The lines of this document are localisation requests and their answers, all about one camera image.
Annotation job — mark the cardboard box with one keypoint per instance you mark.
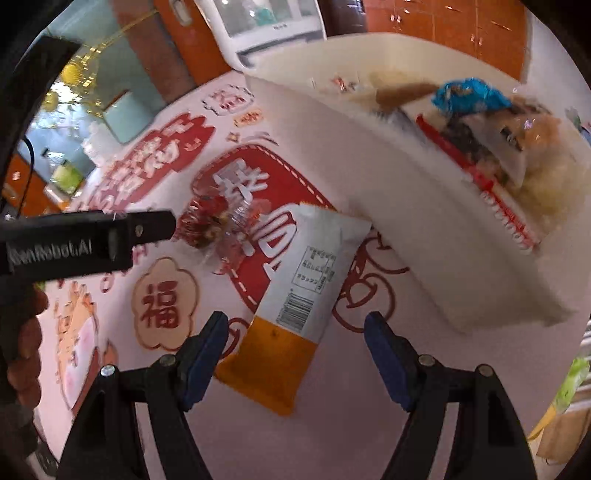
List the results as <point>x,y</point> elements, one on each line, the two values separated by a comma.
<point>561,436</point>

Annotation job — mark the white and orange snack packet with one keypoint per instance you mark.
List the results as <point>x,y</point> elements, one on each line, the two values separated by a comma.
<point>295,295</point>

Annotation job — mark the yellow snack packet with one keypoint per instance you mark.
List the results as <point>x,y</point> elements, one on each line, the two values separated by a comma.
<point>542,134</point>

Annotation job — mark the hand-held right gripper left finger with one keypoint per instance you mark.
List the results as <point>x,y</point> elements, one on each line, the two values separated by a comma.
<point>203,364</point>

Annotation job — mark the person's left hand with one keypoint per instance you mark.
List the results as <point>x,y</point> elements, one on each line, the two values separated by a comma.
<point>27,350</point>

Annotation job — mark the wooden wall cabinet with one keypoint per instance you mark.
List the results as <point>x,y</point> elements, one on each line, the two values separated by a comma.
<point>438,23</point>

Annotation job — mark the white countertop appliance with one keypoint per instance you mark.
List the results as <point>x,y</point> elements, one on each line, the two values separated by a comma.
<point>258,41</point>

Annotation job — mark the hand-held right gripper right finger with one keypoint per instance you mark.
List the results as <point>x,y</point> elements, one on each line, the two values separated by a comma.
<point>388,364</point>

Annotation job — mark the white storage box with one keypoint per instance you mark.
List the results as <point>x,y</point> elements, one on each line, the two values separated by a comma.
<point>415,207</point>

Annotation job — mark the printed pink table cover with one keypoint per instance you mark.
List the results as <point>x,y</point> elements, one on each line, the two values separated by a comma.
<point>351,415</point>

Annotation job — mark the gold hanging ornament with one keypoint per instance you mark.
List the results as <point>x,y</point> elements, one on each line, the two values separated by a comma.
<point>78,69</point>

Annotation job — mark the clear red candy packet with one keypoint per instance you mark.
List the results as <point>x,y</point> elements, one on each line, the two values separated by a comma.
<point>217,221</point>

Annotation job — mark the frosted glass sliding door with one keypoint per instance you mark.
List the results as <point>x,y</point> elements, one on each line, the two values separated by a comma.
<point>152,50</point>

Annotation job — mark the blue and white snack packet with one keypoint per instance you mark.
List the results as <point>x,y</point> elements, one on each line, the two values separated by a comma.
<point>466,94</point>

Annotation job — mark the translucent plastic bottle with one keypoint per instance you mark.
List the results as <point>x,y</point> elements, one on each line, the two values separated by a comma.
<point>94,138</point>

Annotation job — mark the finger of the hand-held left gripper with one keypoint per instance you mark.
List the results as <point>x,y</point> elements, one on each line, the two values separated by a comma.
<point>152,227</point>

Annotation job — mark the mint green canister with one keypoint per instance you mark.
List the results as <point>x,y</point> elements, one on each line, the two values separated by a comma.
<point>127,117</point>

